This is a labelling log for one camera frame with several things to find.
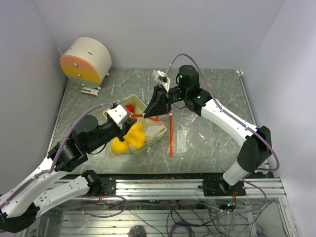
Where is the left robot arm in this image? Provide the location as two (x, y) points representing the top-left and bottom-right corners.
(0, 115), (137, 233)

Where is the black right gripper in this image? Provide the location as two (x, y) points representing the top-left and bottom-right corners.
(143, 83), (189, 117)

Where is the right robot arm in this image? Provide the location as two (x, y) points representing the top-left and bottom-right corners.
(143, 65), (272, 196)

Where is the pale green plastic basket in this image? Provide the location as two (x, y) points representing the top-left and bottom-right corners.
(105, 94), (167, 158)

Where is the small white clip block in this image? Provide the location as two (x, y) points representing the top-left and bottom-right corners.
(80, 87), (100, 97)

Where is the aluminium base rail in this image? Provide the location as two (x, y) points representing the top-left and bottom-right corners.
(29, 172), (287, 200)

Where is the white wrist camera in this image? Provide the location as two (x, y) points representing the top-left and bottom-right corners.
(106, 104), (130, 128)
(152, 70), (170, 93)

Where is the clear zip bag red zipper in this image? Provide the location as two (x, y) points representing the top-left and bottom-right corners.
(105, 114), (166, 158)

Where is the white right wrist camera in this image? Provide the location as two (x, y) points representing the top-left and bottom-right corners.
(152, 70), (170, 93)

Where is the yellow lemon toy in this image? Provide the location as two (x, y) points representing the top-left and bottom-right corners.
(111, 137), (130, 156)

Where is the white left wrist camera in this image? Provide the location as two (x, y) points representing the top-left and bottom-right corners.
(106, 104), (130, 128)

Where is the yellow bell pepper toy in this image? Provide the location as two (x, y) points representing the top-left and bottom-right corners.
(124, 122), (146, 149)

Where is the red strawberry toy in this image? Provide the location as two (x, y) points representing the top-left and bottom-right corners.
(125, 104), (135, 113)

